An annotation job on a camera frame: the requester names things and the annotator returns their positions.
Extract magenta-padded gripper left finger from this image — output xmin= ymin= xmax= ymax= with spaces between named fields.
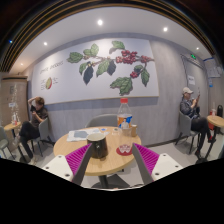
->
xmin=42 ymin=142 xmax=95 ymax=186

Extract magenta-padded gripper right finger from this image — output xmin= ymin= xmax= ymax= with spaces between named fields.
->
xmin=131 ymin=142 xmax=184 ymax=186

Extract clear red-capped drink bottle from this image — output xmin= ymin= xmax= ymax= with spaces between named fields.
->
xmin=116 ymin=97 xmax=134 ymax=130

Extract white and grey paper sheet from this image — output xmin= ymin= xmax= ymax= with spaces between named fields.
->
xmin=66 ymin=129 xmax=101 ymax=143

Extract grey padded chair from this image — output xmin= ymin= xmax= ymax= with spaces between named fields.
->
xmin=29 ymin=118 xmax=56 ymax=158
xmin=84 ymin=113 xmax=119 ymax=129
xmin=0 ymin=125 xmax=16 ymax=160
xmin=174 ymin=111 xmax=201 ymax=154

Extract clear drinking glass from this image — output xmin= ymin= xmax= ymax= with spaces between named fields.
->
xmin=119 ymin=129 xmax=132 ymax=154

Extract dark mug with white inside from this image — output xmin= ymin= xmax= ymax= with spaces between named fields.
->
xmin=86 ymin=132 xmax=109 ymax=160

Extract small wooden block stand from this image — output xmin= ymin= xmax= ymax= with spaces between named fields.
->
xmin=130 ymin=124 xmax=138 ymax=138

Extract person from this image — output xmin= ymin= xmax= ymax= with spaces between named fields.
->
xmin=18 ymin=96 xmax=49 ymax=164
xmin=179 ymin=87 xmax=214 ymax=158

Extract small round wooden side table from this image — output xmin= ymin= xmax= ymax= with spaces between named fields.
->
xmin=196 ymin=114 xmax=224 ymax=164
xmin=3 ymin=121 xmax=23 ymax=158

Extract black thermos flask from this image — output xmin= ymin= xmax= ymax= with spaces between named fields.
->
xmin=216 ymin=104 xmax=224 ymax=118

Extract round ceiling spotlights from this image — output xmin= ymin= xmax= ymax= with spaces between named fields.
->
xmin=43 ymin=19 xmax=201 ymax=51

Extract coffee branch wall mural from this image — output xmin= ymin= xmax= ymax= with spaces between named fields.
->
xmin=31 ymin=37 xmax=160 ymax=105

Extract blue-framed wall notice board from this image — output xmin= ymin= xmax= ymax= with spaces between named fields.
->
xmin=203 ymin=57 xmax=224 ymax=79

